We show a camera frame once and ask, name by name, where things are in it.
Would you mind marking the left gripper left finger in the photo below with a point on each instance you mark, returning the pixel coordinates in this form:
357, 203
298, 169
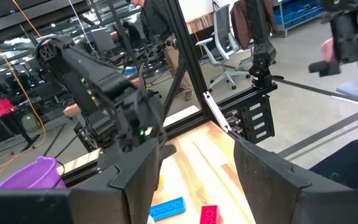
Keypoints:
73, 208

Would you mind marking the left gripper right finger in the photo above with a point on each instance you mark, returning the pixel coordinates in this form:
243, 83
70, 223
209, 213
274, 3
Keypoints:
291, 202

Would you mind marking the red toy brick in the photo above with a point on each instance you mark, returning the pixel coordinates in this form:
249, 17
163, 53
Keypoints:
210, 215

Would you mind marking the narrow blue toy brick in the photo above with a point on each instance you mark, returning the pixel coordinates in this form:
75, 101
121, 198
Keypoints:
168, 209

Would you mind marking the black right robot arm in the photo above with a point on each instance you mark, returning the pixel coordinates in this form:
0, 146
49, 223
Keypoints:
73, 62

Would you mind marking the purple plastic bucket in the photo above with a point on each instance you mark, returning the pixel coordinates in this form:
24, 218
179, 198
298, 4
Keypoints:
33, 175

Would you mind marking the person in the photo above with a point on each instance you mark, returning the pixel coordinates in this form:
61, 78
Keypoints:
133, 35
350, 161
154, 18

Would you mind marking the black labelled connector box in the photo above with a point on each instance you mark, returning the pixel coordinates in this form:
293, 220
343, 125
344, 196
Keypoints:
256, 119

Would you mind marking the white mesh office chair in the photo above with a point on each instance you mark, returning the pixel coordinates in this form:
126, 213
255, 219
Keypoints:
222, 31

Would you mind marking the red storage box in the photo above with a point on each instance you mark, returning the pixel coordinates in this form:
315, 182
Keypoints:
2, 106

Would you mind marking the brown hanging jacket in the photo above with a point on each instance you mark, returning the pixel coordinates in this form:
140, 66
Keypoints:
239, 25

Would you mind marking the blue bin storage rack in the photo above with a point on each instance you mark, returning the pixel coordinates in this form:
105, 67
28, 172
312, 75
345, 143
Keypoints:
297, 12

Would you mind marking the silver aluminium frame strip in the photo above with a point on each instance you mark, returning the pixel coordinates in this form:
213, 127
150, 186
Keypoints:
217, 113

